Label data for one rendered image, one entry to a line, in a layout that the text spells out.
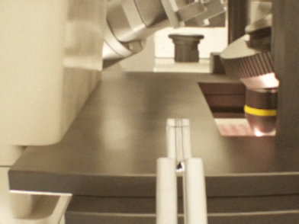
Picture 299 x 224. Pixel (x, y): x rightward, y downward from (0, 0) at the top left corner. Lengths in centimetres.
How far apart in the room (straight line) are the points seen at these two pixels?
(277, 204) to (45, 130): 11
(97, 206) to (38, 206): 8
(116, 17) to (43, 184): 32
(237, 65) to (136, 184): 13
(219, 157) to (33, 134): 9
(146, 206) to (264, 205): 5
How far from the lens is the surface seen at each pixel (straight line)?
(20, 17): 22
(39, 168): 20
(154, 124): 26
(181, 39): 100
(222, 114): 40
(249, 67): 29
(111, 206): 19
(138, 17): 48
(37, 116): 23
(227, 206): 19
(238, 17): 46
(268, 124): 32
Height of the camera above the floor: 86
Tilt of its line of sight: 13 degrees up
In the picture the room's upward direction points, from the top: 180 degrees counter-clockwise
